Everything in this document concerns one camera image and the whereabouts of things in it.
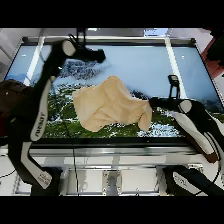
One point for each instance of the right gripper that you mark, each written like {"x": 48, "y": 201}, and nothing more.
{"x": 160, "y": 102}

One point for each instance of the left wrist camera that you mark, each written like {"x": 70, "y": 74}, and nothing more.
{"x": 81, "y": 37}

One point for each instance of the cream shirt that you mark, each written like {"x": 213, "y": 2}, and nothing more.
{"x": 110, "y": 105}

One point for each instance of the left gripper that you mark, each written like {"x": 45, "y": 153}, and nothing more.
{"x": 96, "y": 55}

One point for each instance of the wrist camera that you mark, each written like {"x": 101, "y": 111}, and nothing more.
{"x": 173, "y": 82}
{"x": 81, "y": 37}

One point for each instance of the silver frame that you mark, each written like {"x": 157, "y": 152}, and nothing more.
{"x": 113, "y": 152}

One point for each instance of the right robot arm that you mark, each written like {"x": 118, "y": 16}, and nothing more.
{"x": 196, "y": 126}

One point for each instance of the brown garment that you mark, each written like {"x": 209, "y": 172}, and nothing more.
{"x": 15, "y": 93}

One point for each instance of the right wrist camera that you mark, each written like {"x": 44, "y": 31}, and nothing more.
{"x": 173, "y": 82}

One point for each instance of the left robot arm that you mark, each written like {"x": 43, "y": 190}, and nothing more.
{"x": 40, "y": 110}

